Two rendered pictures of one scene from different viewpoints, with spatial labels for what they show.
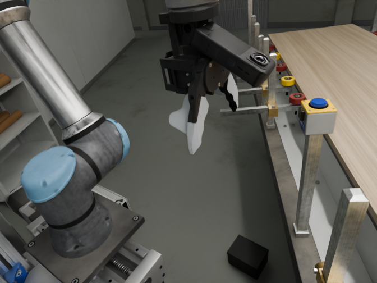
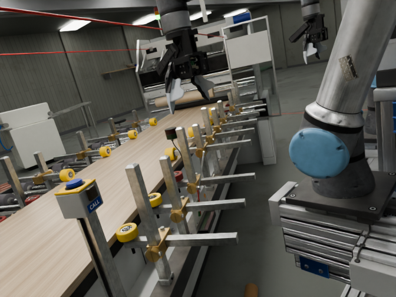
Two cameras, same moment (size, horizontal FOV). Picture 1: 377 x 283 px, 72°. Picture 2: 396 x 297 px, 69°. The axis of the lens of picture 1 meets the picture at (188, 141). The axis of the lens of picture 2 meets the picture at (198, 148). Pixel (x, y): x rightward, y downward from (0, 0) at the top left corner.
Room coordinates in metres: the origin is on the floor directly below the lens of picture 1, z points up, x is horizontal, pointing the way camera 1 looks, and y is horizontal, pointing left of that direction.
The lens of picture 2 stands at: (1.20, 0.04, 1.43)
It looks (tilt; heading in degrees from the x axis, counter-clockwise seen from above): 16 degrees down; 187
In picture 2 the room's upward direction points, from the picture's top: 13 degrees counter-clockwise
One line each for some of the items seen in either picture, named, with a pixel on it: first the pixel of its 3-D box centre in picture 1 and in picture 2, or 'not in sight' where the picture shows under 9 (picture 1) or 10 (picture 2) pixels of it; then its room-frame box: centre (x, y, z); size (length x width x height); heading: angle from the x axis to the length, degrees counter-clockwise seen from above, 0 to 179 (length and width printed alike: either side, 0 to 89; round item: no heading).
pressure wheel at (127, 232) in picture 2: not in sight; (129, 240); (0.26, -0.41, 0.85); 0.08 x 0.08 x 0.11
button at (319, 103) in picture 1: (318, 104); (75, 184); (0.58, -0.35, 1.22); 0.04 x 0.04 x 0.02
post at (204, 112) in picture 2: not in sight; (211, 142); (-0.65, -0.09, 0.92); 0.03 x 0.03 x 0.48; 78
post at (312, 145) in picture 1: (306, 187); (111, 285); (0.58, -0.35, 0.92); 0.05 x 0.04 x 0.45; 168
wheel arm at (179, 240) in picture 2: not in sight; (178, 241); (0.30, -0.22, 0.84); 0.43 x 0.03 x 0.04; 78
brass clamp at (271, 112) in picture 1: (271, 107); not in sight; (1.28, -0.49, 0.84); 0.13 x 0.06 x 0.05; 168
